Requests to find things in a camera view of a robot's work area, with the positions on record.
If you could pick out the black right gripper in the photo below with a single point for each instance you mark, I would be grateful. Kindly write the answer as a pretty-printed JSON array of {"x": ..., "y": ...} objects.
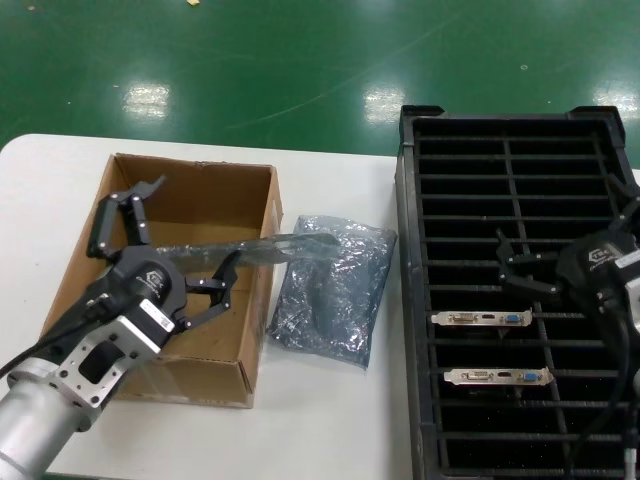
[{"x": 590, "y": 270}]

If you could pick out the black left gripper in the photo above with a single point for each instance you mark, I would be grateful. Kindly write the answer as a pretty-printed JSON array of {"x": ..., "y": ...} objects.
[{"x": 145, "y": 277}]

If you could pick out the translucent grey antistatic bag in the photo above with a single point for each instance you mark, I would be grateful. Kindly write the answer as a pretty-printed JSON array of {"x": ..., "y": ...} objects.
[{"x": 260, "y": 247}]

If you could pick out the graphics card with metal bracket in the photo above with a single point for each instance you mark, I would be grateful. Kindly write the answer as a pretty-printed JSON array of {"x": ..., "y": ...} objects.
[
  {"x": 470, "y": 318},
  {"x": 480, "y": 376}
]

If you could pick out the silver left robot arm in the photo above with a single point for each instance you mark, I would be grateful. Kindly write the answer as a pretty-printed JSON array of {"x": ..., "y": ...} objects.
[{"x": 30, "y": 430}]

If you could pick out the open brown cardboard box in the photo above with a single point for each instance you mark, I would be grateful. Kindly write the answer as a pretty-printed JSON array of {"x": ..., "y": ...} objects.
[{"x": 200, "y": 200}]

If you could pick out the black slotted container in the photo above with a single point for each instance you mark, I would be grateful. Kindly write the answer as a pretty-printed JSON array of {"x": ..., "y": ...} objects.
[{"x": 407, "y": 250}]

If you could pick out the crumpled silvery antistatic bag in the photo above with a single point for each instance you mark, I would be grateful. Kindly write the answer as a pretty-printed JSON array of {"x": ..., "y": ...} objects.
[{"x": 330, "y": 300}]

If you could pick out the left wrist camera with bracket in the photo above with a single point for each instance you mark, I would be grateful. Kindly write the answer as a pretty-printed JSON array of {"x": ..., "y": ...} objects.
[{"x": 142, "y": 325}]

